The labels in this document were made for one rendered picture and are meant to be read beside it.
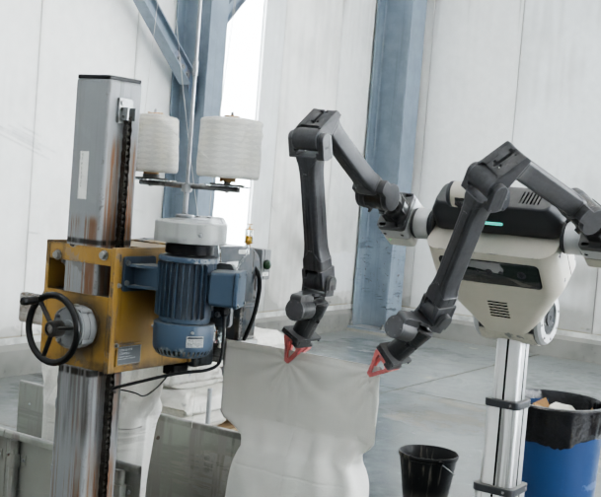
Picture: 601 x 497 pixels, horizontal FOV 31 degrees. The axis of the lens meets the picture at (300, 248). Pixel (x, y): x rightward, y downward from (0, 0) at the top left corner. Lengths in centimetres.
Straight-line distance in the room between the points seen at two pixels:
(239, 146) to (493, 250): 76
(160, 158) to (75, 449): 78
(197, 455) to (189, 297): 102
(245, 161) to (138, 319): 48
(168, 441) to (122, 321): 96
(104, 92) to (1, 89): 505
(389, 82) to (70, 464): 921
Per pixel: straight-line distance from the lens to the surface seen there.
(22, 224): 797
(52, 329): 271
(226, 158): 276
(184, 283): 267
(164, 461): 368
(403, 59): 1168
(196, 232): 264
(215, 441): 354
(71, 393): 285
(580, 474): 500
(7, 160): 784
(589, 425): 494
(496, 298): 313
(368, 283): 1174
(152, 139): 294
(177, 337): 268
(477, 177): 252
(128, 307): 278
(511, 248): 302
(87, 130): 279
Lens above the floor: 154
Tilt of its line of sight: 4 degrees down
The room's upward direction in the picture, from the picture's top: 5 degrees clockwise
